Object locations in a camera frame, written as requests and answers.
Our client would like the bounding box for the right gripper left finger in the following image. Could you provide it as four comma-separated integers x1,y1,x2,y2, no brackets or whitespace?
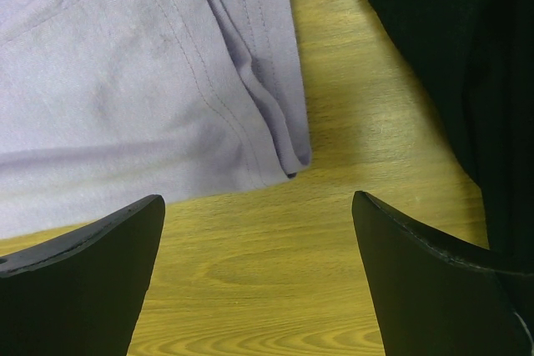
1,195,165,355

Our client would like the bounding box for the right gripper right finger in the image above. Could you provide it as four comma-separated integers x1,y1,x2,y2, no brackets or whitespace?
352,191,533,356

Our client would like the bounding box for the purple t shirt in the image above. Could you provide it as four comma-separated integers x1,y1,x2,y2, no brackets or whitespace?
1,0,311,238

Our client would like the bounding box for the black folded t shirt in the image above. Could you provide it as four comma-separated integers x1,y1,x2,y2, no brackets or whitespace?
368,0,533,261

